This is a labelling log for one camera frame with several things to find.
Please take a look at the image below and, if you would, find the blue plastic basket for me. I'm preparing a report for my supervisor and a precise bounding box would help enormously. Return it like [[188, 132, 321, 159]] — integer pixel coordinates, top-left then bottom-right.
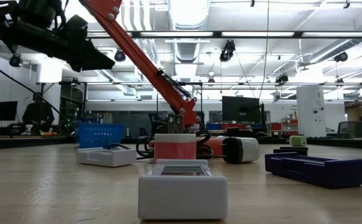
[[75, 123, 126, 149]]

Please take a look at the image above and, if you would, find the red desk lamp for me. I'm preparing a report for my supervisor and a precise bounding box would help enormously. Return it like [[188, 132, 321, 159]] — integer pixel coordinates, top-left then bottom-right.
[[78, 0, 231, 158]]

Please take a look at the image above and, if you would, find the person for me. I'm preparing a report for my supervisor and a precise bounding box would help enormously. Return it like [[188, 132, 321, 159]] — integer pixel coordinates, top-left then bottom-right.
[[22, 92, 56, 133]]

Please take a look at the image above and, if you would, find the silver ventilation duct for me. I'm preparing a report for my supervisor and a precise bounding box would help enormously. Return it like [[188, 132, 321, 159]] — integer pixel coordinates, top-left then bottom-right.
[[167, 0, 211, 30]]

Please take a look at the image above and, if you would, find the white case with window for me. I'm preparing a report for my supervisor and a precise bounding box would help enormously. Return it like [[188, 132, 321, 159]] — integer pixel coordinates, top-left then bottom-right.
[[137, 158, 228, 220]]

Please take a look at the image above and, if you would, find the red storage bin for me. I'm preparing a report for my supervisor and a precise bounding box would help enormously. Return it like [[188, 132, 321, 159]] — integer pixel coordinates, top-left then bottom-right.
[[220, 123, 250, 130]]

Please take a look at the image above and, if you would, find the black computer monitor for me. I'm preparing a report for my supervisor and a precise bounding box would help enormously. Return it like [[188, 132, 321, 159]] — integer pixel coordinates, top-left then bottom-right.
[[0, 101, 19, 122], [221, 95, 261, 124]]

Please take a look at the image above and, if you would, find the red storage shelf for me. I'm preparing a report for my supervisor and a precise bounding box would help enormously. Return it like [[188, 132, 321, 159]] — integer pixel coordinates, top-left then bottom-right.
[[269, 117, 299, 136]]

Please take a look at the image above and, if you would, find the black storage rack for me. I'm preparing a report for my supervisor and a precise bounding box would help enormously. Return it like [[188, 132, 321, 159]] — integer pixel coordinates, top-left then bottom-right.
[[59, 84, 87, 131]]

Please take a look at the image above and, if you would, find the background workbench with equipment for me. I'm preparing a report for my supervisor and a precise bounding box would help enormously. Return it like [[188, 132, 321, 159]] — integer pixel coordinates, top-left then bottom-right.
[[0, 123, 73, 139]]

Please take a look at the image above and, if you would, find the white column with stickers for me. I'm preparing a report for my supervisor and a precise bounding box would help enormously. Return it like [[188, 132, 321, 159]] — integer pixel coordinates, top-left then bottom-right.
[[296, 85, 327, 138]]

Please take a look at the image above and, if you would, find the green and white charger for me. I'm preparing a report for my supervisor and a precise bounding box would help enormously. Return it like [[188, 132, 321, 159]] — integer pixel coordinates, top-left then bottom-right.
[[289, 134, 308, 147]]

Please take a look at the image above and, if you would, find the grey mesh office chair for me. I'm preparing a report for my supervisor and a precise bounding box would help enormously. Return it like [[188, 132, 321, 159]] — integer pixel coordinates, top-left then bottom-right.
[[337, 120, 362, 139]]

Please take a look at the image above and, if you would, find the black case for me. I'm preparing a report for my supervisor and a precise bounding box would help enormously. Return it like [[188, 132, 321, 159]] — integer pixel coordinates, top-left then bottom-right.
[[273, 146, 309, 156]]

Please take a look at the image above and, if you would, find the black power adapter block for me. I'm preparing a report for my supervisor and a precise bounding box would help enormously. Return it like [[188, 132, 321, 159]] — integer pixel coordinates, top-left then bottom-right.
[[151, 120, 169, 135]]

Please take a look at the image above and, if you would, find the dark blue case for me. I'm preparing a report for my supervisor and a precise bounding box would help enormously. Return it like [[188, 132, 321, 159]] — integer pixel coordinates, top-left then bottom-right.
[[264, 151, 362, 189]]

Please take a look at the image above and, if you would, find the long ceiling light strip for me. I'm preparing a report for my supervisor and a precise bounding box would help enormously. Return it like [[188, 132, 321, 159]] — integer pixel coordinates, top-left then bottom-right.
[[86, 30, 362, 39]]

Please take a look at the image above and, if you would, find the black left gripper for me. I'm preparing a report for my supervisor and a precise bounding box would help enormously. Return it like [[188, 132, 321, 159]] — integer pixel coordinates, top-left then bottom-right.
[[12, 14, 116, 72]]

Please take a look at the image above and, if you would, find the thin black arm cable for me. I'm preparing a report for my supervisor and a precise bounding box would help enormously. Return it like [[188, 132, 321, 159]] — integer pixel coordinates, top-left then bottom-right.
[[0, 55, 76, 131]]

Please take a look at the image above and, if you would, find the black lamp power cord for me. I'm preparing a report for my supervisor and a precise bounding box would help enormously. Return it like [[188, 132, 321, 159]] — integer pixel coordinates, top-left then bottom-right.
[[107, 129, 215, 160]]

